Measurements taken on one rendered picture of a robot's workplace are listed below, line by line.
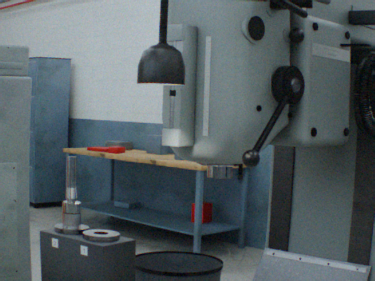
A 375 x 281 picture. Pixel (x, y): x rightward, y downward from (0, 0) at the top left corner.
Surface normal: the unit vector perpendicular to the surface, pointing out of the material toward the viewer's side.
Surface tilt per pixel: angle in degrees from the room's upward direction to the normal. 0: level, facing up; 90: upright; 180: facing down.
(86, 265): 90
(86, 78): 90
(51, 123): 90
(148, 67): 90
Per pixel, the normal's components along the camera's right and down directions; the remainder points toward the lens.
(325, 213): -0.70, 0.01
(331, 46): 0.71, 0.06
